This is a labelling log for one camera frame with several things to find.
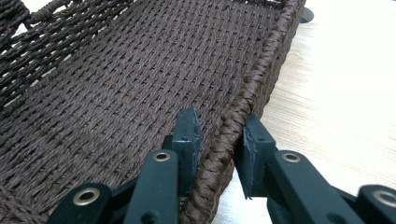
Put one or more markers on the brown woven basket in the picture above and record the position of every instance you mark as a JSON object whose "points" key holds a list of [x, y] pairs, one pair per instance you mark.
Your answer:
{"points": [[124, 93]]}

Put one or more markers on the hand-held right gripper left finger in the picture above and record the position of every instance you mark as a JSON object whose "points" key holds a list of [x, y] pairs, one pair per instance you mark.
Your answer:
{"points": [[185, 149]]}

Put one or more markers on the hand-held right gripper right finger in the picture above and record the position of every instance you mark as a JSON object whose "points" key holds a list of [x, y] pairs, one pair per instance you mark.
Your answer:
{"points": [[255, 161]]}

